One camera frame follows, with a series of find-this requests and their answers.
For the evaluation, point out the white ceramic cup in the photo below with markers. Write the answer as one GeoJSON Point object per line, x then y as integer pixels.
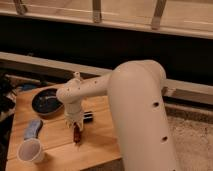
{"type": "Point", "coordinates": [31, 150]}

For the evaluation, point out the wooden table board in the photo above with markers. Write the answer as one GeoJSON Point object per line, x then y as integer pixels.
{"type": "Point", "coordinates": [98, 145]}

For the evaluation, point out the dark blue bowl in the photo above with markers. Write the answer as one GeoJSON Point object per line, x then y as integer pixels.
{"type": "Point", "coordinates": [45, 102]}

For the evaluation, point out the blue cloth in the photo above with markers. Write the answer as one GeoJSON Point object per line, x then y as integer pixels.
{"type": "Point", "coordinates": [33, 129]}

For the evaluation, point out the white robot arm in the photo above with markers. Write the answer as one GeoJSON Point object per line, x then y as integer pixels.
{"type": "Point", "coordinates": [134, 91]}

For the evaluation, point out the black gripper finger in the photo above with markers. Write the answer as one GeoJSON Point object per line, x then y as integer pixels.
{"type": "Point", "coordinates": [88, 115]}
{"type": "Point", "coordinates": [88, 120]}

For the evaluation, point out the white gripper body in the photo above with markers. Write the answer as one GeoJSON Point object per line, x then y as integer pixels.
{"type": "Point", "coordinates": [72, 119]}

